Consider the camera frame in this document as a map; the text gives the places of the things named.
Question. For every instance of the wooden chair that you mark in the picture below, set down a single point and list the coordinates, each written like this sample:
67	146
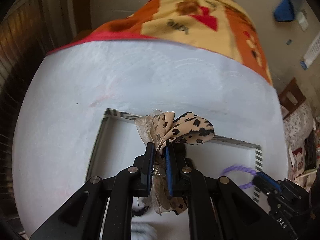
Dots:
291	98

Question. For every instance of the floral fabric bundle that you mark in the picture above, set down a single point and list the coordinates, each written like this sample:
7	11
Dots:
297	127

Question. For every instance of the leopard print hair bow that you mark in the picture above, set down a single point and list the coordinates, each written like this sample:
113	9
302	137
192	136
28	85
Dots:
164	129

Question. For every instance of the wall calendar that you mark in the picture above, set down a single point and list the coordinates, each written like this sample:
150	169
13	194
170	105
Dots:
311	54

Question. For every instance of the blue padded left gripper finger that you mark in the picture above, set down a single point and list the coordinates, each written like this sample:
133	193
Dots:
266	184

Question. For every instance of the striped shallow box tray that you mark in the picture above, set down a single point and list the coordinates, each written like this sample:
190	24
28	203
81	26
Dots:
118	143

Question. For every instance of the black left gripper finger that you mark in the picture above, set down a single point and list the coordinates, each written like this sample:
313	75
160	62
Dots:
146	169
175	161

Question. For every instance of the orange yellow patterned blanket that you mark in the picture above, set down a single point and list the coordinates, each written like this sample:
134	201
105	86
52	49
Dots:
219	26

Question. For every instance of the black hair scrunchie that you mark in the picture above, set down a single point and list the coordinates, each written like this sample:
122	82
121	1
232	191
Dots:
141	206

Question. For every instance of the light blue fluffy headband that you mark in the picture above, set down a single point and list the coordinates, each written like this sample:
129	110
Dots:
143	231

